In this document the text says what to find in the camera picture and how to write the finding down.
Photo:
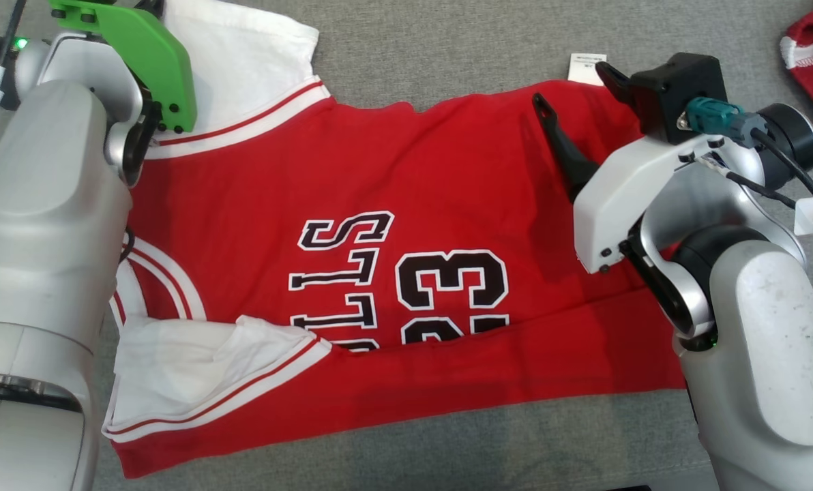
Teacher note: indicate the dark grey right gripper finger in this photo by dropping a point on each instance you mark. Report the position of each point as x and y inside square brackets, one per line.
[616, 80]
[570, 160]

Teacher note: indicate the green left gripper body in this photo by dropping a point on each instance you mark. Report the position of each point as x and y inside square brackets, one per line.
[154, 61]

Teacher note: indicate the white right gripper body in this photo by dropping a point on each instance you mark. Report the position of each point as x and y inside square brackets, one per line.
[611, 198]

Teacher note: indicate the red and white basketball jersey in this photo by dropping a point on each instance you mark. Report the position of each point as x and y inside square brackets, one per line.
[413, 164]

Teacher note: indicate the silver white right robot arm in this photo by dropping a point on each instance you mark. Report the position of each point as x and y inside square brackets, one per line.
[768, 354]

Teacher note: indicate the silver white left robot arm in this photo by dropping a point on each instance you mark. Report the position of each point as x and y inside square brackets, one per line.
[45, 239]

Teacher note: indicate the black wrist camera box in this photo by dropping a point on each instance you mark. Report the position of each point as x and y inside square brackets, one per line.
[679, 82]

